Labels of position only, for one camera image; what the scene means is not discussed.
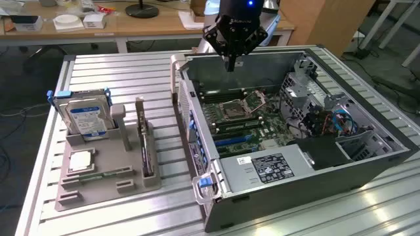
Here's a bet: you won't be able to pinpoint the hard disk with blue caddy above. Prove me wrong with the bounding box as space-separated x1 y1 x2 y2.
46 87 116 143

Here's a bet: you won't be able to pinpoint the blue expansion slot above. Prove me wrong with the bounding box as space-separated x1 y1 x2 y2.
212 136 250 146

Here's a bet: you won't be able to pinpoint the CPU socket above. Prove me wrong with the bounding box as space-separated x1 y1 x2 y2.
218 99 253 121

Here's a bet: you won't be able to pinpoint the silver power supply unit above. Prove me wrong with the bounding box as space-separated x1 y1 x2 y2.
218 144 316 194

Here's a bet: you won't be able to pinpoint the small white box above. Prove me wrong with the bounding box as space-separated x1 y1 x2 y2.
81 13 108 30

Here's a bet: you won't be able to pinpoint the white papers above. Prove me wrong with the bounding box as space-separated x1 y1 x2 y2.
177 10 206 30

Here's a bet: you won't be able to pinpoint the open dark grey PC case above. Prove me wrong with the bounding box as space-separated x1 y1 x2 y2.
169 48 420 233

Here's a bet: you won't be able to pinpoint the grey plastic parts rack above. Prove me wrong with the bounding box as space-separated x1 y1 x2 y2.
53 103 164 212

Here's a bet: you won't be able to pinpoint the white round plastic holder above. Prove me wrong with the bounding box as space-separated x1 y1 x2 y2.
52 13 85 33

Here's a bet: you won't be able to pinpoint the metal socket cover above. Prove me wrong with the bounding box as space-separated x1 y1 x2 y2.
241 89 266 115

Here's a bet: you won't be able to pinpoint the white box with black top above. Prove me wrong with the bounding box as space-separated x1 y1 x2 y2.
9 15 44 32

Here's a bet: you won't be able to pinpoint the black lamp base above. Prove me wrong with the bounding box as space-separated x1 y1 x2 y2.
125 0 160 18

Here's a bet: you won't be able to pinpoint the graphics card with metal bracket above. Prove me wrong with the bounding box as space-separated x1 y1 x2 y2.
134 96 154 178

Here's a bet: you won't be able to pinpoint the metal disk bay cage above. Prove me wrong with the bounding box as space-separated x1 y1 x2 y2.
278 58 353 138

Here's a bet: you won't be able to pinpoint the blue wire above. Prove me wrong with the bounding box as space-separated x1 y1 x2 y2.
330 110 358 136

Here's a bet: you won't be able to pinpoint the grey disk bay bracket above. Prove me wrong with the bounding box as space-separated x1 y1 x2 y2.
334 130 394 163

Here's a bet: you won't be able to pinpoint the black wire bundle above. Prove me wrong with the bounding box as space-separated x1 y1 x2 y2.
284 114 332 138

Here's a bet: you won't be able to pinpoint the green RAM stick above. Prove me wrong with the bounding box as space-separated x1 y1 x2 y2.
78 171 121 184
214 120 264 134

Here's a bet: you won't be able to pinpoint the white table frame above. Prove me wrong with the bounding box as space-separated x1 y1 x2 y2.
358 0 420 67

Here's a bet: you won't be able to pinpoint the wooden cabinet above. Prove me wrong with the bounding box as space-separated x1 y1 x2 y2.
280 0 377 54

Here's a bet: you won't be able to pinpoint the black RAM slot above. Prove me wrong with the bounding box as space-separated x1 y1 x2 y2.
209 116 260 125
197 87 249 96
200 94 250 104

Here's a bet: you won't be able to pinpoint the wooden desk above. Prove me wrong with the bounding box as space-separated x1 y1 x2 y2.
0 0 296 54

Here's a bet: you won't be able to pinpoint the long black expansion slot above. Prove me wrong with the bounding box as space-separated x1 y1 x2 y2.
212 129 253 137

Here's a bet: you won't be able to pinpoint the black chair base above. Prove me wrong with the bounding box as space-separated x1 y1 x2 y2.
18 44 98 73

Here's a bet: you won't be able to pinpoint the silver CPU chip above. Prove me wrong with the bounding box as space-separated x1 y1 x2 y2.
69 151 92 170

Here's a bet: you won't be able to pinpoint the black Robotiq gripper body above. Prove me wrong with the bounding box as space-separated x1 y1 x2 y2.
216 0 265 57

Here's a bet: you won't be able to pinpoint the clear plastic bag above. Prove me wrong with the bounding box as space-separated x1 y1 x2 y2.
0 0 26 16

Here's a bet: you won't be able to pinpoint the green motherboard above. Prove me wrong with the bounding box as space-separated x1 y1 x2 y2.
196 81 298 159

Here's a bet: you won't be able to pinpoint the brown cardboard box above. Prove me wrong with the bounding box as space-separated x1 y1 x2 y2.
189 0 210 23

